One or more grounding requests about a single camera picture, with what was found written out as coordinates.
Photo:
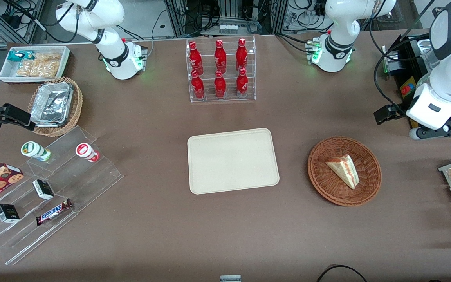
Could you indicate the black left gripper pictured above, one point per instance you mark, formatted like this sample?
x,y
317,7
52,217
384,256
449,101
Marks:
x,y
386,112

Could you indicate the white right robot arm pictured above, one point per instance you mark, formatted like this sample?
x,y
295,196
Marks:
x,y
121,66

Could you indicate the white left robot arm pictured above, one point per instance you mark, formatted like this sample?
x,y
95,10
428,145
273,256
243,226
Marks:
x,y
444,82

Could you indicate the light wicker basket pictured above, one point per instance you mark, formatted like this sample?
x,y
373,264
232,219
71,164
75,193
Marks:
x,y
76,105

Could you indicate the wrapped triangle sandwich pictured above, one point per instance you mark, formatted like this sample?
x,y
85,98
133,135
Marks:
x,y
345,170

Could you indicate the brown wicker basket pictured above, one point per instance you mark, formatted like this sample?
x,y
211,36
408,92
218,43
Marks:
x,y
327,184

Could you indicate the beige rectangular tray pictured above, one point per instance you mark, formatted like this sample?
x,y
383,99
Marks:
x,y
233,160

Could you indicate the stacked aluminium foil containers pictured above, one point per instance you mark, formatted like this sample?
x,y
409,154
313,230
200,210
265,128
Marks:
x,y
51,103

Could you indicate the green label yogurt cup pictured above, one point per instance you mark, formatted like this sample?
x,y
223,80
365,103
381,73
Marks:
x,y
33,150

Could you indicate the black appliance with sticker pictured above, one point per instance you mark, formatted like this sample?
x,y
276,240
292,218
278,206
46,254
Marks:
x,y
407,78

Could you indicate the white rectangular plastic bin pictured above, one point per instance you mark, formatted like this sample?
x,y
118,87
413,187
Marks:
x,y
6,76

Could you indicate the teal snack packet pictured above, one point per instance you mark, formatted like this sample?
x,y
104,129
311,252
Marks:
x,y
18,55

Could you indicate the red label yogurt cup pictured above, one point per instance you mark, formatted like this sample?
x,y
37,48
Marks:
x,y
84,150

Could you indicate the small black cosmetic box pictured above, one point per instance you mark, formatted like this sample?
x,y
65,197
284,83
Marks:
x,y
7,213
43,189

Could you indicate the clear acrylic tiered shelf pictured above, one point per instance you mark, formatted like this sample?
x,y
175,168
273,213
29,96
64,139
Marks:
x,y
84,180

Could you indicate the Snickers chocolate bar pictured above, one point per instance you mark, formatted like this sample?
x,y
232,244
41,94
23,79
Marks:
x,y
53,211

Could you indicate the red cola bottle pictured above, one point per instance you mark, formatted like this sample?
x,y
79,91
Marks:
x,y
220,86
242,84
197,87
241,55
195,58
220,56

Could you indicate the clear acrylic bottle rack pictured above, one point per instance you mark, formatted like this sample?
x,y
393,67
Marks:
x,y
231,98

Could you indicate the small grey device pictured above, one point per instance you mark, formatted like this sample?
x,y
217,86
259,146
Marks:
x,y
230,279

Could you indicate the aluminium frame rack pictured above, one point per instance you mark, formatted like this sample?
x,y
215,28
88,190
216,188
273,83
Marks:
x,y
229,11

